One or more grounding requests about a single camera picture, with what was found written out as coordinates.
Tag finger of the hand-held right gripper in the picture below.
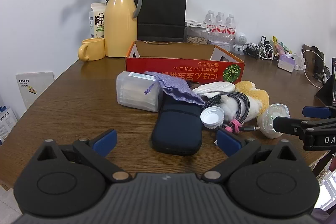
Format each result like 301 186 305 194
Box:
272 116 315 136
302 106 336 119

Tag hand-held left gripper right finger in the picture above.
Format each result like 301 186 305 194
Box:
201 129 300 184

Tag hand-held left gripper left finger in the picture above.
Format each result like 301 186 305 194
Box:
37 129 132 183

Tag iridescent plastic bag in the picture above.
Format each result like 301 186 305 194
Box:
257 103 290 139

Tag white bottle cap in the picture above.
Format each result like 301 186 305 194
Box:
200 106 225 130

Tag tan and white plush toy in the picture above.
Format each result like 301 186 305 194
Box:
219 81 270 122

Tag navy blue zip case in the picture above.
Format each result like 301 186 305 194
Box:
151 94 204 156

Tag clear plastic container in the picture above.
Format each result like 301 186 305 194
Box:
116 71 163 112

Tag white towel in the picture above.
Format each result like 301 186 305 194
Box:
193 81 236 98

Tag purple drawstring pouch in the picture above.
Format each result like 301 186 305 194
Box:
144 71 206 107

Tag red cardboard box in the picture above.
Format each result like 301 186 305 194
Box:
125 41 245 83

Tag black triangular stand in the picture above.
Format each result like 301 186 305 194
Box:
314 57 336 107

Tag white charger dock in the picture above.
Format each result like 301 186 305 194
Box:
294 49 306 71

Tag brown bag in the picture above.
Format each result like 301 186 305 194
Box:
302 44 326 75

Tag purple tissue box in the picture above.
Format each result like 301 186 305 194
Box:
277 53 297 73

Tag colourful snack packets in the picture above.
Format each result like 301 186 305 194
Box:
272 35 292 55

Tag white booklet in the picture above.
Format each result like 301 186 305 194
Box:
15 72 55 110

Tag yellow mug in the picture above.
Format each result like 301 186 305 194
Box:
78 38 105 62

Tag white robot-shaped speaker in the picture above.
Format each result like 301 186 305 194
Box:
231 32 248 52

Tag blue and white box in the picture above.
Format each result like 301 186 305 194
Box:
0 94 18 146

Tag clear jar of seeds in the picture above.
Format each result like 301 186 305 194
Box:
186 27 209 45

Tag yellow thermos jug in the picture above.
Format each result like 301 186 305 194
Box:
104 0 143 58

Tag white milk carton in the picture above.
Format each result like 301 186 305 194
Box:
88 3 107 39

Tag flat white box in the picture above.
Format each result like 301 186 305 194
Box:
185 20 209 28

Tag black paper bag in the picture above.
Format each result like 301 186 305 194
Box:
133 0 188 43

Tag white cable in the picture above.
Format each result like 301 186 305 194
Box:
302 50 331 88

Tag black braided cable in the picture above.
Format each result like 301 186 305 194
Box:
203 92 260 135

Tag tangle of cables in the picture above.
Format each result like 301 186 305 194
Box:
243 36 280 60

